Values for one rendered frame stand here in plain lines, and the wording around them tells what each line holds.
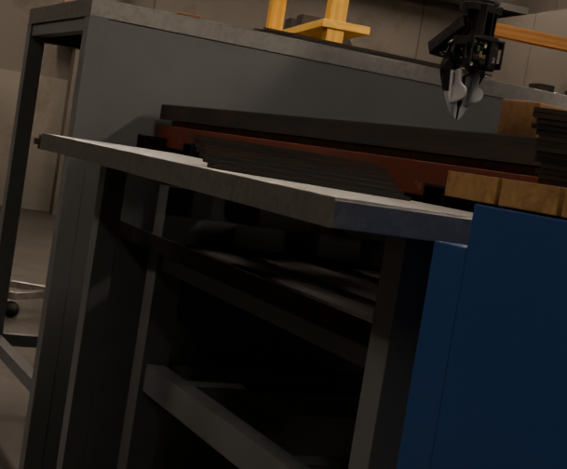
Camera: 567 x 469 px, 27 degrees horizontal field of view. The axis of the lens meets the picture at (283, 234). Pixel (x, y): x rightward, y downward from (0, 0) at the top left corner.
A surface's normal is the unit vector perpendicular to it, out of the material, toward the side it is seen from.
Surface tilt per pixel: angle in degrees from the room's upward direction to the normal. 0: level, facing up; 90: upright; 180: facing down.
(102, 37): 90
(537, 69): 90
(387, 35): 90
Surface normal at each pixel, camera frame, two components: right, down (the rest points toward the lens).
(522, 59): -0.94, -0.13
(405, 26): 0.29, 0.11
